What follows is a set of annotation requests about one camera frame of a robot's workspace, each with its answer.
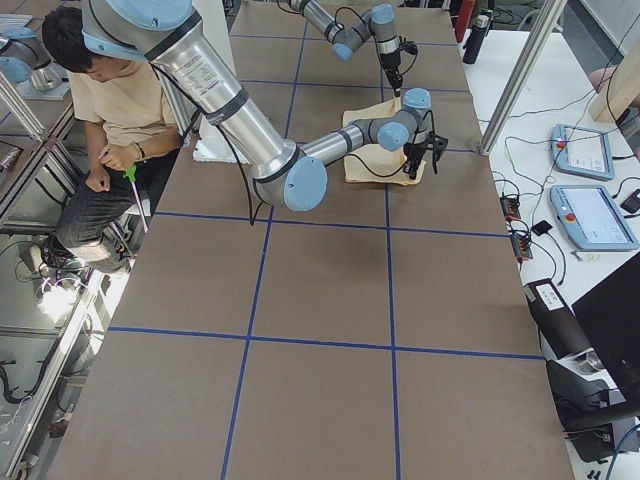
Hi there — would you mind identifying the seated person beige shirt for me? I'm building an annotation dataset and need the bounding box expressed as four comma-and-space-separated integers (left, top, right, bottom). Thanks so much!
42, 6, 181, 275

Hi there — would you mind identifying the cream long-sleeve printed shirt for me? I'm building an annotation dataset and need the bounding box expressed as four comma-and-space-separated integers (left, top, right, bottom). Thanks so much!
342, 98, 425, 186

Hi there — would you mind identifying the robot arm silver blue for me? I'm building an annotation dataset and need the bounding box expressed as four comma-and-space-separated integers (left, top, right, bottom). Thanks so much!
81, 0, 448, 211
281, 0, 418, 98

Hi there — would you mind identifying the aluminium frame post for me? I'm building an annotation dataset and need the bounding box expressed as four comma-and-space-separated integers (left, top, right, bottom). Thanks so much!
478, 0, 567, 156

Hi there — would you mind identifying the lower blue teach pendant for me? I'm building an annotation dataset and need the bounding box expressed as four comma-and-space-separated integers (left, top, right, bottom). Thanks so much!
549, 185, 639, 252

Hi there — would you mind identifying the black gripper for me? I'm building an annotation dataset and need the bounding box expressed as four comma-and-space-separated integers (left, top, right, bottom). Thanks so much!
403, 132, 446, 179
377, 39, 418, 97

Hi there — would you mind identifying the black cardboard tube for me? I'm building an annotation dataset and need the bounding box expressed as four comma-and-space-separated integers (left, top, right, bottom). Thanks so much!
523, 278, 593, 359

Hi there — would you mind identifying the blue teach pendant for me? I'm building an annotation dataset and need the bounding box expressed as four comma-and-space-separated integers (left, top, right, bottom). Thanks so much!
549, 185, 639, 252
551, 124, 615, 181

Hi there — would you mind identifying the black monitor screen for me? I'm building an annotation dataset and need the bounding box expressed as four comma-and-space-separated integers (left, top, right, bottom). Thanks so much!
572, 255, 639, 399

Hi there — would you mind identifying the black water bottle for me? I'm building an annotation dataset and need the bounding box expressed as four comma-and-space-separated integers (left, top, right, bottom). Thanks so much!
462, 14, 491, 64

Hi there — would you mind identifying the upper blue teach pendant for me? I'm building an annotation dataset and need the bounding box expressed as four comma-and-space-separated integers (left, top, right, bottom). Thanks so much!
551, 124, 615, 181

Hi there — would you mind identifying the red water bottle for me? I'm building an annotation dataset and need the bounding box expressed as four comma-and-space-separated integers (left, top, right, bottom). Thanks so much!
454, 0, 476, 43

